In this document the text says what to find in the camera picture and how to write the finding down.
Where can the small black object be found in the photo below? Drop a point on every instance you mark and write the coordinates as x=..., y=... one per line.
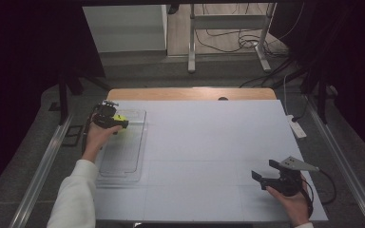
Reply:
x=173, y=8

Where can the white table board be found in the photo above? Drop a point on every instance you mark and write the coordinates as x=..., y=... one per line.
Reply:
x=218, y=190

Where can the aluminium rail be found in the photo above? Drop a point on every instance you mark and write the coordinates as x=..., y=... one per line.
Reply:
x=41, y=172
x=345, y=164

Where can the white metal stand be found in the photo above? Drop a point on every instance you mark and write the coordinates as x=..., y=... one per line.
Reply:
x=228, y=22

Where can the clear plastic container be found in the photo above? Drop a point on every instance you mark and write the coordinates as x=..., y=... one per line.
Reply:
x=126, y=148

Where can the white cabinet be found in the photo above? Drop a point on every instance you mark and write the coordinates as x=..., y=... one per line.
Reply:
x=123, y=28

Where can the black table grommet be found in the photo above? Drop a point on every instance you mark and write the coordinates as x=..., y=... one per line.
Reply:
x=223, y=98

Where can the person's left hand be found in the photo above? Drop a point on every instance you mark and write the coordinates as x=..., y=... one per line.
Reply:
x=96, y=139

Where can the black metal stand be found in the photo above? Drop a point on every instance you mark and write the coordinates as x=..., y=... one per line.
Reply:
x=63, y=101
x=322, y=101

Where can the dark curtain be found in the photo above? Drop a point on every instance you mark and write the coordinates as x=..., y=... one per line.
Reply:
x=361, y=63
x=19, y=63

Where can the wooden table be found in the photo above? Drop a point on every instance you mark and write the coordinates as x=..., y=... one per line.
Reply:
x=171, y=94

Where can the white power strip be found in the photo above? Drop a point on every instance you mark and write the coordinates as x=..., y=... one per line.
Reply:
x=297, y=129

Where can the yellow-green apple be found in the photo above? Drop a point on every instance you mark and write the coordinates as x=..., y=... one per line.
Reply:
x=120, y=117

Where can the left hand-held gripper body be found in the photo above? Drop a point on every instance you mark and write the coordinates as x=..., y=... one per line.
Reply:
x=106, y=117

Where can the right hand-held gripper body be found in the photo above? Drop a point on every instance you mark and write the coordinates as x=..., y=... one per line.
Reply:
x=286, y=183

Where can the person's right hand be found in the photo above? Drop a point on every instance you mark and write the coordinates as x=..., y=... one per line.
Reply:
x=294, y=205

